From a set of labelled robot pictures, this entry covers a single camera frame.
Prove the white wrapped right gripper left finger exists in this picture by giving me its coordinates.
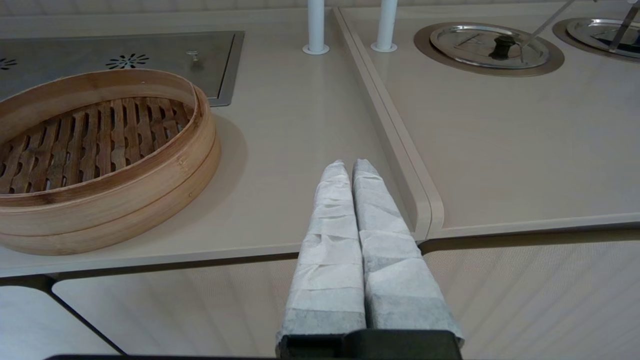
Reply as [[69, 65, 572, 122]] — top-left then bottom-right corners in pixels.
[[276, 160, 367, 347]]

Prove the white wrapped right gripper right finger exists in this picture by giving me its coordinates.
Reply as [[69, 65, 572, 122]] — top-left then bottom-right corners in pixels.
[[352, 159, 466, 347]]

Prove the single bamboo steamer basket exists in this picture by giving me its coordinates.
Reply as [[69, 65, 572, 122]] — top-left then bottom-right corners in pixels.
[[0, 69, 222, 256]]

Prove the left round steel pot lid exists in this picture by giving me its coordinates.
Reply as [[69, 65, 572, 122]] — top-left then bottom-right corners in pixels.
[[413, 21, 566, 78]]

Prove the round steel pot lid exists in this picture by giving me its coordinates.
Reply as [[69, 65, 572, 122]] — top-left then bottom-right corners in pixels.
[[413, 21, 566, 78], [566, 18, 640, 59], [429, 24, 551, 70], [552, 17, 640, 64]]

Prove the right round steel pot lid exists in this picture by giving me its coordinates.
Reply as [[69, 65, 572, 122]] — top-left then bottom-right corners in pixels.
[[552, 17, 640, 64]]

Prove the white metal pole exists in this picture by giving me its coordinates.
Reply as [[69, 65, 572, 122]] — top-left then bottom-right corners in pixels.
[[302, 0, 331, 55], [370, 0, 399, 53]]

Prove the perforated stainless steel plate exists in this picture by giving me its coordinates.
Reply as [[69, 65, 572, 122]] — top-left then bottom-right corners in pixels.
[[0, 31, 246, 108]]

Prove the steel ladle handle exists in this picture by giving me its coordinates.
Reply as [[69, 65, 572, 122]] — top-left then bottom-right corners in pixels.
[[608, 2, 640, 52], [519, 0, 577, 51]]

